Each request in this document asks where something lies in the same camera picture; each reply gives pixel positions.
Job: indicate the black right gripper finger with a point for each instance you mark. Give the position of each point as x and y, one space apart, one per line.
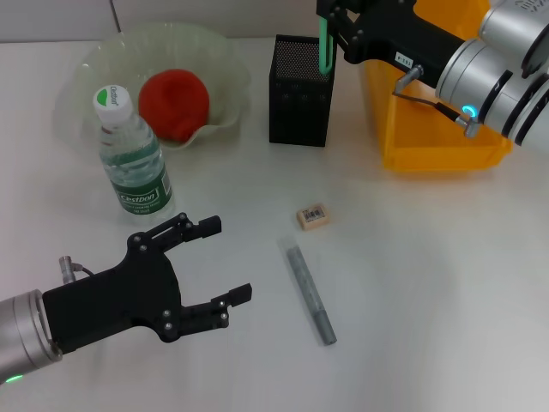
347 28
339 5

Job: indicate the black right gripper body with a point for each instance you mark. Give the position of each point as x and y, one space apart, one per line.
394 30

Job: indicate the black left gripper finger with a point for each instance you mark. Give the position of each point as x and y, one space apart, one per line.
188 229
210 313

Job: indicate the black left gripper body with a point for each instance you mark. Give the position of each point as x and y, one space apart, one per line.
120 296

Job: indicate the green utility knife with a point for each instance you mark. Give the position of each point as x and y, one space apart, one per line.
321 43

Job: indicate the clear water bottle green label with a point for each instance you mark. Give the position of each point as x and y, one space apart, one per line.
133 171

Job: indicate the grey marker pen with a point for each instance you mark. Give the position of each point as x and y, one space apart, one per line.
309 292

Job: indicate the beige eraser with barcode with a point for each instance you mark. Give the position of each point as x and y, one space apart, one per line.
313 218

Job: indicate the red-orange toy orange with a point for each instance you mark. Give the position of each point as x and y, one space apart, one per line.
173 103

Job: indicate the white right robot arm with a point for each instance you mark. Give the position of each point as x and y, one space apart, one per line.
467 73

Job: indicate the black mesh pen holder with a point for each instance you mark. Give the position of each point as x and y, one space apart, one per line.
300 111

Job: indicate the pale green glass fruit plate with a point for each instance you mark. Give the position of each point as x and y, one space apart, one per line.
214 64

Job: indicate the yellow plastic bin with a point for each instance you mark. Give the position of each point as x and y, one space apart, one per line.
429 146

